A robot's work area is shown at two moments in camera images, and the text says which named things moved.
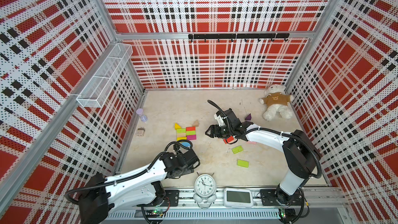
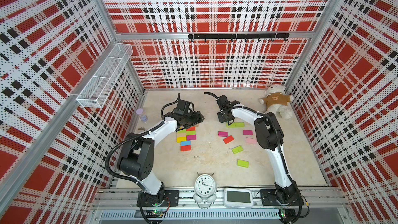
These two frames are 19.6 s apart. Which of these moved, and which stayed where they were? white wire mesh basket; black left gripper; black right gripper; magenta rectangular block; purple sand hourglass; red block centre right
Moved: black left gripper; black right gripper
Stayed: white wire mesh basket; magenta rectangular block; purple sand hourglass; red block centre right
